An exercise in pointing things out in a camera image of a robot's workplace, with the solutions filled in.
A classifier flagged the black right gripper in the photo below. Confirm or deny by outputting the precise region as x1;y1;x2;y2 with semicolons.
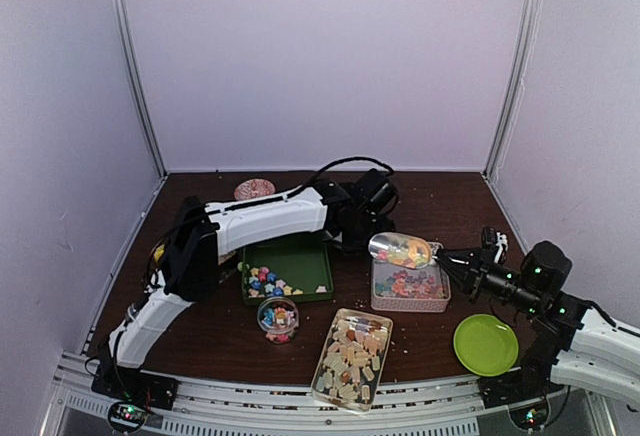
435;245;543;317

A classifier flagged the metal scoop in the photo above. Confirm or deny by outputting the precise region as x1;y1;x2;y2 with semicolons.
368;232;442;270

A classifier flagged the green tray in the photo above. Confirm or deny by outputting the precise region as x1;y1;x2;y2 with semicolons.
240;234;334;306

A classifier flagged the pink tin of star candies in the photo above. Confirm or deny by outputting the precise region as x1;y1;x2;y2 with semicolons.
370;261;451;313

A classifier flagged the clear plastic jar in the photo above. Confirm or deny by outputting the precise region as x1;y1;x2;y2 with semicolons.
257;296;300;344

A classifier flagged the cream tin of popsicle candies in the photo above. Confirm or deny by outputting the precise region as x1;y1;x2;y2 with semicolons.
311;308;394;412

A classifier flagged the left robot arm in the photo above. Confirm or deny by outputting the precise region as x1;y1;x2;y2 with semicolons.
98;162;399;400

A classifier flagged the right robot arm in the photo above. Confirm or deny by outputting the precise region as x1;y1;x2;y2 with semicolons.
435;241;639;409

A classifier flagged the lime green plate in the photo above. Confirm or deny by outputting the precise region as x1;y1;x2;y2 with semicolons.
453;314;519;377

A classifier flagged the red patterned small bowl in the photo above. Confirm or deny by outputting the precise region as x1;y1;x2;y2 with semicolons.
234;178;276;201

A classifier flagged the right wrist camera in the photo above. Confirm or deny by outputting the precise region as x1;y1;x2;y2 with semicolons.
481;226;509;265

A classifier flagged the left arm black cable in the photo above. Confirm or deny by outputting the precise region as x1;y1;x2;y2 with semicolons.
299;156;396;192

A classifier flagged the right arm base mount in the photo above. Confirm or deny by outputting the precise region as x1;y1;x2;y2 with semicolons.
477;368;571;434

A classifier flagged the front aluminium rail frame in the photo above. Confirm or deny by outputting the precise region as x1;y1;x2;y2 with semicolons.
36;352;619;435

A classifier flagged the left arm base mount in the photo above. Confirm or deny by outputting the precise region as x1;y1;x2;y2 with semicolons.
91;364;179;434

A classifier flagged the right aluminium corner post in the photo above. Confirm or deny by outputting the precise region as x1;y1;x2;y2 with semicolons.
484;0;542;184

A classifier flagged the aluminium corner post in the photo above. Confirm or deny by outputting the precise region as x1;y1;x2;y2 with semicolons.
112;0;168;179
484;0;542;184

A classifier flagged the left aluminium corner post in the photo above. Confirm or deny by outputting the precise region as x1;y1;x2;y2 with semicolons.
112;0;168;179

